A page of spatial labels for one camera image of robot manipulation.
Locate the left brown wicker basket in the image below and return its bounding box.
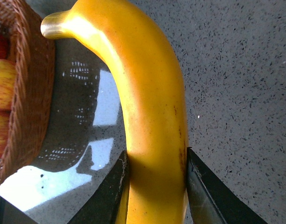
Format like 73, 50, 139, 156
0, 0, 55, 185

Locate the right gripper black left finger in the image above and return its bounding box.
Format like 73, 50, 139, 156
69, 150, 129, 224

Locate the red yellow apple near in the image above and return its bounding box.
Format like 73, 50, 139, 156
0, 110, 10, 158

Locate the large red yellow apple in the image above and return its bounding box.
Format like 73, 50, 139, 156
0, 59, 17, 111

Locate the yellow banana curved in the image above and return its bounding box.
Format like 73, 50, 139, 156
41, 0, 188, 224

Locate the red yellow apple far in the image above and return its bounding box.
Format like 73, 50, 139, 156
0, 33, 9, 59

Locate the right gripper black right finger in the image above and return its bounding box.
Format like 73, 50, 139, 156
187, 147, 267, 224

